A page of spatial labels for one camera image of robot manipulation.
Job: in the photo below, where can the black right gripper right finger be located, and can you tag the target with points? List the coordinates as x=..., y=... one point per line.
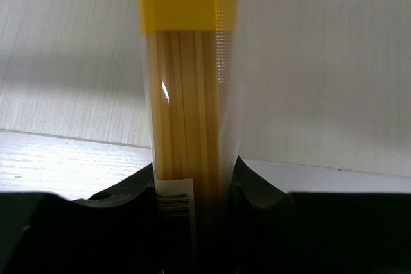
x=278, y=232

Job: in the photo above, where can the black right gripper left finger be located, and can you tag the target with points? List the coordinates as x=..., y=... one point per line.
x=110, y=232

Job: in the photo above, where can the yellow spaghetti bag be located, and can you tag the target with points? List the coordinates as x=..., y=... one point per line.
x=192, y=88

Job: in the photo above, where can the white two-tier shelf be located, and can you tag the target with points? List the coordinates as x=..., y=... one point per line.
x=328, y=81

